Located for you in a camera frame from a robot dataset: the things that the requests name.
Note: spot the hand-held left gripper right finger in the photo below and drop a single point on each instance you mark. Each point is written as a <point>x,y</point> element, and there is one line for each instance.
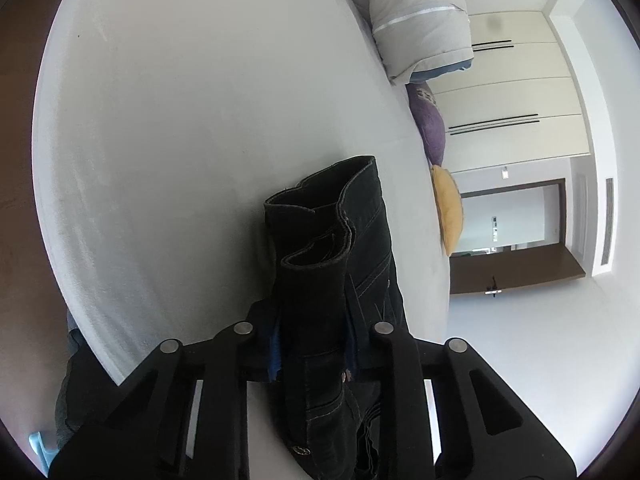
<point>352,355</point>

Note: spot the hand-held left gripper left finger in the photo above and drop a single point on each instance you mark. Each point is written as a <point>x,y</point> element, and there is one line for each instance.
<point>274,360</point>

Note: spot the black denim pants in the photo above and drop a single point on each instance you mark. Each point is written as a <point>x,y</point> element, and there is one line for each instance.
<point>320,310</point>

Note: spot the yellow cushion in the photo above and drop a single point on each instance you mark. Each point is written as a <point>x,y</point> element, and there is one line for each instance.
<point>447,210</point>

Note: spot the person's leg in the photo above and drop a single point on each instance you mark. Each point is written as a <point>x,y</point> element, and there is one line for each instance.
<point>82,385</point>

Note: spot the purple cushion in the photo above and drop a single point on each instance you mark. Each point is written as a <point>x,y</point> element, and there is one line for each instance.
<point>431,125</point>

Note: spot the bed with white sheet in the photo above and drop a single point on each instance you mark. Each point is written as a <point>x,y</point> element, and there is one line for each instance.
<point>175,135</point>

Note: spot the light blue object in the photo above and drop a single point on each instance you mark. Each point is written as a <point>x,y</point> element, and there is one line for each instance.
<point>40,445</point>

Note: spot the cream wardrobe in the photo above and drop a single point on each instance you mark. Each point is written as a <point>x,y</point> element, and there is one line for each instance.
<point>515,90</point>

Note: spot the rolled white duvet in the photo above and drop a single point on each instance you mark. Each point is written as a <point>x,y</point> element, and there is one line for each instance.
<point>415,15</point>

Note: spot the wall control panel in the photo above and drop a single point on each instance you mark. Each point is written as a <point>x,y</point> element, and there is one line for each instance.
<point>495,227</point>

